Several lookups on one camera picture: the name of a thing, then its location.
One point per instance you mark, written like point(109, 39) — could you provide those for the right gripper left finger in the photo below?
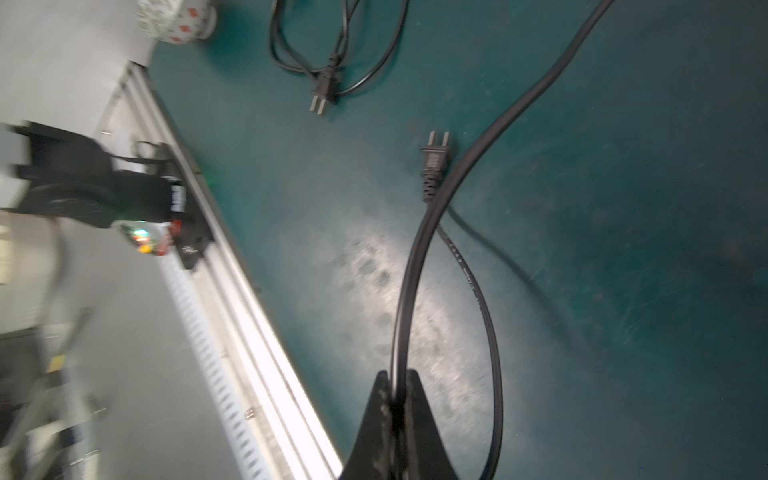
point(371, 456)

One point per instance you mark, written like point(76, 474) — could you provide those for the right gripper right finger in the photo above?
point(419, 449)

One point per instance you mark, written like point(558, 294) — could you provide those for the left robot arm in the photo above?
point(51, 172)

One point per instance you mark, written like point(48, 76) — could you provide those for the white vent strip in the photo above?
point(253, 460)

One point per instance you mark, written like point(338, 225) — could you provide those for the green table mat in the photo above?
point(618, 229)

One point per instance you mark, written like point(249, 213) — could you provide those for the patterned ceramic bowl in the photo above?
point(177, 21)

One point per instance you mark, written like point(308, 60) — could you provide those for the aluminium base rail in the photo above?
point(275, 401)

